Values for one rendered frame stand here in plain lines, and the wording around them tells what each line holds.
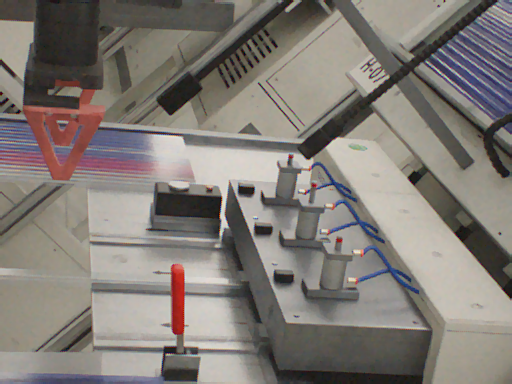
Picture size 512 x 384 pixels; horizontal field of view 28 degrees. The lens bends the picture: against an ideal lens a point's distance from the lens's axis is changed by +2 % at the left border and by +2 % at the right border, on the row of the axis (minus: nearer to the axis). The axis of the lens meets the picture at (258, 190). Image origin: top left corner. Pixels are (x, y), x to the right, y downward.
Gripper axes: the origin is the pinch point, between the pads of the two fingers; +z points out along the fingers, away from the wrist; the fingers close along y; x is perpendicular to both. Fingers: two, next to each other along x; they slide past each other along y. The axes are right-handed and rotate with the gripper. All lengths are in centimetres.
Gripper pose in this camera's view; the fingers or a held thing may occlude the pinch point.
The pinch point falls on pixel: (61, 153)
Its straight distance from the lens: 98.6
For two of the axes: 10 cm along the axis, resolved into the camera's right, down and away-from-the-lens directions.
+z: -1.1, 9.3, 3.5
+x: -9.8, -0.5, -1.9
